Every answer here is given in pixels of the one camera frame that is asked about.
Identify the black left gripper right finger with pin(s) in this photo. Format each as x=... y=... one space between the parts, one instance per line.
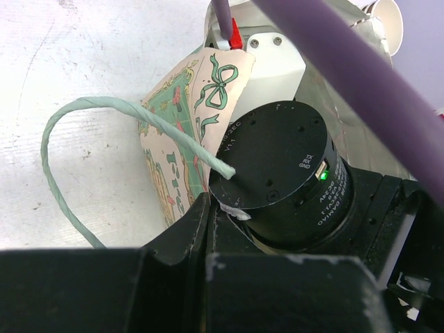
x=250 y=291

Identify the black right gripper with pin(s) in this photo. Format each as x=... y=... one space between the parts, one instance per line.
x=294 y=194

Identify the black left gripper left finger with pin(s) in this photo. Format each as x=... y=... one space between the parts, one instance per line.
x=154 y=288

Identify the green paper takeout bag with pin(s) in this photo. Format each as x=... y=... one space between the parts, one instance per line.
x=181 y=122

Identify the stack of brown paper cups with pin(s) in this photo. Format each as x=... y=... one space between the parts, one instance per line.
x=388 y=12

